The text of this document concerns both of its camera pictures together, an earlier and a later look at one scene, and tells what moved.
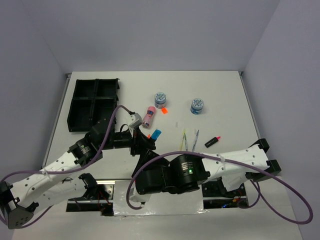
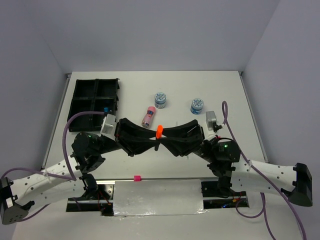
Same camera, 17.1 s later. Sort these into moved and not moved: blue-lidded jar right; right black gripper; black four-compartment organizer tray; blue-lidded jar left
Moved: right black gripper
Not moved: blue-lidded jar left; black four-compartment organizer tray; blue-lidded jar right
